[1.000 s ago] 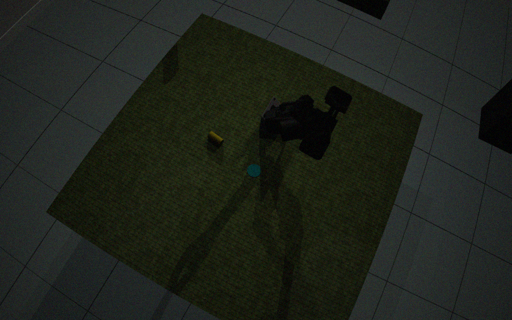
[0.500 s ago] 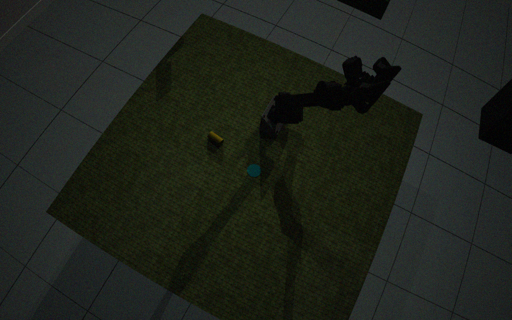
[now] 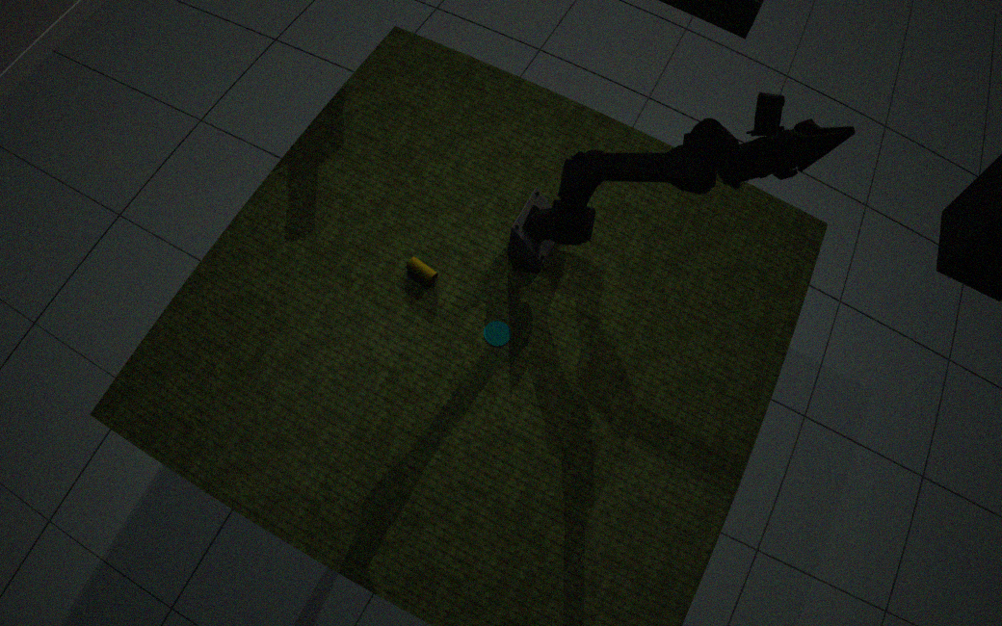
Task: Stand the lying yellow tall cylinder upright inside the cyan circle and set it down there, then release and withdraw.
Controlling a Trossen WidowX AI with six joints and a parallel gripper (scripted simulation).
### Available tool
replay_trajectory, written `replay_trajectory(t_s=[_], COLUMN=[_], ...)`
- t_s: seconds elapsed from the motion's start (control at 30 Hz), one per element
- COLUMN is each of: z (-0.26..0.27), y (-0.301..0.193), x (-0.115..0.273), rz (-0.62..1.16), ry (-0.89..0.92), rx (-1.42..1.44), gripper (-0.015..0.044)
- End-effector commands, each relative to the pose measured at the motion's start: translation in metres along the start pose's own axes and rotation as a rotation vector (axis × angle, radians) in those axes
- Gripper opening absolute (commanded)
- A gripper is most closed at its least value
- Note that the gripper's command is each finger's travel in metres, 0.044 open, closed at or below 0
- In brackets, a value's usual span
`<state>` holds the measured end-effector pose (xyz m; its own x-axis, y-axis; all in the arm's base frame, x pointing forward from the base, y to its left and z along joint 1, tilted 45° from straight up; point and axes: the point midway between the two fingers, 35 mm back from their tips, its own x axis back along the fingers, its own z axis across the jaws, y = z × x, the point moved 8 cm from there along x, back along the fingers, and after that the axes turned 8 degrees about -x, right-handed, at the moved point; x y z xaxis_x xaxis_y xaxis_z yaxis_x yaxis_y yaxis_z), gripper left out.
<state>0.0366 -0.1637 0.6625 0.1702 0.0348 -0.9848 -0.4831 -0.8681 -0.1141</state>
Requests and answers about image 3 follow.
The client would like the cyan circle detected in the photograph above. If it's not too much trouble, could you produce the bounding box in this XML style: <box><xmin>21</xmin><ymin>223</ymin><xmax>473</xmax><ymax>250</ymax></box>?
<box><xmin>484</xmin><ymin>321</ymin><xmax>511</xmax><ymax>347</ymax></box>

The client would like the yellow cylinder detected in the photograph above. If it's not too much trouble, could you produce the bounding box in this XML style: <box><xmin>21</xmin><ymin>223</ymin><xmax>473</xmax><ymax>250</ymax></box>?
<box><xmin>407</xmin><ymin>256</ymin><xmax>438</xmax><ymax>285</ymax></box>

